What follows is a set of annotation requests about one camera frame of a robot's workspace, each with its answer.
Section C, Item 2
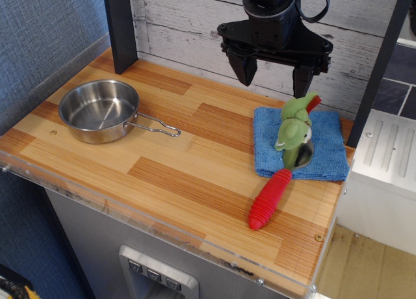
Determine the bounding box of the yellow black object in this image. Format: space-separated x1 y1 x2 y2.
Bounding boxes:
1 277 40 299

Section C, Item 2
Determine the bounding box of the dark grey post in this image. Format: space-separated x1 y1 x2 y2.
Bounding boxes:
346 0 411 148
104 0 138 74

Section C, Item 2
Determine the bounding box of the grey dispenser button panel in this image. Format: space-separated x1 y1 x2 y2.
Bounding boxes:
118 245 200 298

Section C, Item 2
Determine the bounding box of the red handled metal spoon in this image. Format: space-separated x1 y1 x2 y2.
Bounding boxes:
248 141 315 230

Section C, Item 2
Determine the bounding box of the blue folded cloth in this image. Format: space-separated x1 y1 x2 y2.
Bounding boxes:
253 107 350 181

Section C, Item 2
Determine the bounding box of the dark grey left post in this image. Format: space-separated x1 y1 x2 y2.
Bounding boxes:
104 0 138 74

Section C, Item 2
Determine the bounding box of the black cable loop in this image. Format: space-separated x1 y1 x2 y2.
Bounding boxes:
297 0 330 23

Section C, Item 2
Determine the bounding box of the white ribbed box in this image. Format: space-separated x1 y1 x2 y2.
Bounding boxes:
336 110 415 254

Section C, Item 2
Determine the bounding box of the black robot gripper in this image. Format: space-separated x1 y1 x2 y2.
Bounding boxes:
218 8 333 99

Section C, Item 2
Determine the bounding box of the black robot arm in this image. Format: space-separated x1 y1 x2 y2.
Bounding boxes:
217 0 333 98

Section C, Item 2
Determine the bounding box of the dark grey right post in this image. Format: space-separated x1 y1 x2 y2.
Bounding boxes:
346 0 411 148

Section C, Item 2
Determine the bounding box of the small steel pot with handle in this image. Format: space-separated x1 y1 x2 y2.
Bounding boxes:
58 79 181 144

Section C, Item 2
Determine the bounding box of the green plush toy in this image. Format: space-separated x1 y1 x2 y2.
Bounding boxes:
274 92 321 151

